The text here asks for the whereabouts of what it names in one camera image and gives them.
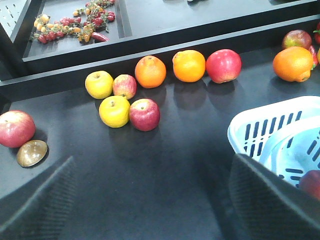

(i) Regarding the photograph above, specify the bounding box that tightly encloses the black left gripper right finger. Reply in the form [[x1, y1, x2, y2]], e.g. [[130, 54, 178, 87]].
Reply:
[[228, 153, 320, 240]]

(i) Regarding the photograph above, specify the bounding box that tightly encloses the red green mango apple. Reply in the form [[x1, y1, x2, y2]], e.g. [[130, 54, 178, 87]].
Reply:
[[282, 29, 312, 50]]

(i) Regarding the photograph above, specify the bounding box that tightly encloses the orange fruit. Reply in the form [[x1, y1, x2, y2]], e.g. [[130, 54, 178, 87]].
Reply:
[[172, 50, 206, 83], [134, 55, 167, 89]]

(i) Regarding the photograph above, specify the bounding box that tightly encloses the yellow apple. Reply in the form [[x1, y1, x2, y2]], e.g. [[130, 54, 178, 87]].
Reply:
[[98, 95, 131, 128], [84, 70, 114, 100]]

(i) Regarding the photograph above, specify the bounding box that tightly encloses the yellow apple left front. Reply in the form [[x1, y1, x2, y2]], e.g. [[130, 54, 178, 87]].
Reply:
[[98, 95, 131, 128]]

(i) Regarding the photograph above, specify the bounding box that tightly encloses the light blue plastic basket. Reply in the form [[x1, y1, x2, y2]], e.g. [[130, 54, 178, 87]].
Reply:
[[227, 96, 320, 187]]

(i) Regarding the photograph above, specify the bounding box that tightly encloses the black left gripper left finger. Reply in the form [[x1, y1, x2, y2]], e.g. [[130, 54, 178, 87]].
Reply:
[[0, 156, 77, 240]]

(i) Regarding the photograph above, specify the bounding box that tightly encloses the pink striped small apple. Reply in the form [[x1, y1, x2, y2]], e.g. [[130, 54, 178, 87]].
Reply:
[[112, 74, 137, 100]]

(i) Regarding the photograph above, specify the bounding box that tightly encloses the cherry tomato vine bunch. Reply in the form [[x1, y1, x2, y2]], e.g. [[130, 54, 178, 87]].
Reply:
[[29, 0, 116, 44]]

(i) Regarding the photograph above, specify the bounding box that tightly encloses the black wooden produce display stand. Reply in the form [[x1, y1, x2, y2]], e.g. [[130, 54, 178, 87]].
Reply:
[[0, 0, 320, 240]]

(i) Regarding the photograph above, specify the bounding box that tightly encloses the small red chili upper tray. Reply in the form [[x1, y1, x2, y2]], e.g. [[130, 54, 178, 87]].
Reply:
[[91, 32, 109, 43]]

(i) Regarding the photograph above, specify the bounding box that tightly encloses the dark red apple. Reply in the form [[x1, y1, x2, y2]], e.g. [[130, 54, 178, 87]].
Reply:
[[129, 98, 161, 132], [298, 170, 320, 200]]

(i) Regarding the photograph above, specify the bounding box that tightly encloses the red apple beside oranges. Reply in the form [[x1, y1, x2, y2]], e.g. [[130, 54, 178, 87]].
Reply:
[[205, 49, 242, 84]]

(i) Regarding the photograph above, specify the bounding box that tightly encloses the red bell pepper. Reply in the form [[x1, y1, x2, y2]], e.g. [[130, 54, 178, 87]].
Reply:
[[313, 22, 320, 45]]

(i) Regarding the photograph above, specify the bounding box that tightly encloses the orange with navel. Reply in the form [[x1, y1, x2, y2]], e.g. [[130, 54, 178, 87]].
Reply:
[[272, 46, 314, 83]]

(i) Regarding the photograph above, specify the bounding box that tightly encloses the red chili pepper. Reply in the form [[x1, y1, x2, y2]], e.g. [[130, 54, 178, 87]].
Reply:
[[308, 45, 319, 70]]

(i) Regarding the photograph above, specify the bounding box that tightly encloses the red apple near corner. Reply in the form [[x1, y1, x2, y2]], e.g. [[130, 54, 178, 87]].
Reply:
[[0, 110, 36, 148]]

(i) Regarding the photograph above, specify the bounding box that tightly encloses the yellow apple left back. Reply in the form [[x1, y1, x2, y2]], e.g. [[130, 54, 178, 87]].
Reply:
[[84, 70, 114, 100]]

